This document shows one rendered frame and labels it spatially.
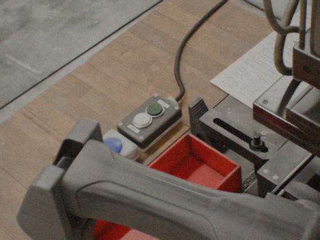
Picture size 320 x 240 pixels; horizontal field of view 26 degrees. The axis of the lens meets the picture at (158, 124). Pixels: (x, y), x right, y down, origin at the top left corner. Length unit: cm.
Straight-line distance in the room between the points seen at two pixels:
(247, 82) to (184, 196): 75
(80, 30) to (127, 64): 155
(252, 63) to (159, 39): 21
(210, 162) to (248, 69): 26
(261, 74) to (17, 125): 48
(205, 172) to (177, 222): 60
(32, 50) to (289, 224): 240
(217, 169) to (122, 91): 28
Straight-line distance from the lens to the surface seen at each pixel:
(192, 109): 120
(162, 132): 127
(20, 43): 300
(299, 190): 109
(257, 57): 141
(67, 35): 296
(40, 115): 138
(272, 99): 100
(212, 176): 121
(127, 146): 124
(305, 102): 94
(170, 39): 147
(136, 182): 64
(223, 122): 120
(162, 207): 62
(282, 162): 112
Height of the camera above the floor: 186
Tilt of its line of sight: 48 degrees down
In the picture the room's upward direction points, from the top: 10 degrees counter-clockwise
